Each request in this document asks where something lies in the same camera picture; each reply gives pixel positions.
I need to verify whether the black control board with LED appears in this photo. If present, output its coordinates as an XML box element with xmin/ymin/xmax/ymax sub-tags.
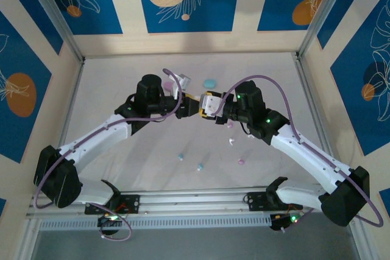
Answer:
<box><xmin>269</xmin><ymin>213</ymin><xmax>302</xmax><ymax>233</ymax></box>
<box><xmin>97</xmin><ymin>214</ymin><xmax>121</xmax><ymax>236</ymax></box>

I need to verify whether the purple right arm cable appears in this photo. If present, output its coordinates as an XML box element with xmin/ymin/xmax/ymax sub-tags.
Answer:
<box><xmin>213</xmin><ymin>74</ymin><xmax>384</xmax><ymax>233</ymax></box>

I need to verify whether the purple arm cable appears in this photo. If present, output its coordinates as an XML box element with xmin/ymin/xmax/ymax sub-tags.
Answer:
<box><xmin>32</xmin><ymin>68</ymin><xmax>185</xmax><ymax>242</ymax></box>
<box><xmin>213</xmin><ymin>74</ymin><xmax>384</xmax><ymax>233</ymax></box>

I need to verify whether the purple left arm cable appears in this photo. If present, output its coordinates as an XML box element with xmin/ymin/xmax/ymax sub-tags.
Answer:
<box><xmin>32</xmin><ymin>68</ymin><xmax>185</xmax><ymax>242</ymax></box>

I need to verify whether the aluminium side rail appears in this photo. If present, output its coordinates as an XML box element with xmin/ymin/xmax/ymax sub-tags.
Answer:
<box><xmin>16</xmin><ymin>58</ymin><xmax>85</xmax><ymax>260</ymax></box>
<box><xmin>292</xmin><ymin>52</ymin><xmax>371</xmax><ymax>260</ymax></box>

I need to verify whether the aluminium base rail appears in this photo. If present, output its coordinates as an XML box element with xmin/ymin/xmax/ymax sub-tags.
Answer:
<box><xmin>26</xmin><ymin>184</ymin><xmax>360</xmax><ymax>220</ymax></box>

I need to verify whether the grey slotted cable duct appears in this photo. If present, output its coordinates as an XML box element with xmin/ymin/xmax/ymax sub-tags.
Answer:
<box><xmin>38</xmin><ymin>213</ymin><xmax>272</xmax><ymax>231</ymax></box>

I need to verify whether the aluminium frame post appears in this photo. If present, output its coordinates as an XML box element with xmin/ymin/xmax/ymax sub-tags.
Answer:
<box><xmin>296</xmin><ymin>0</ymin><xmax>351</xmax><ymax>60</ymax></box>
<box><xmin>21</xmin><ymin>0</ymin><xmax>86</xmax><ymax>63</ymax></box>

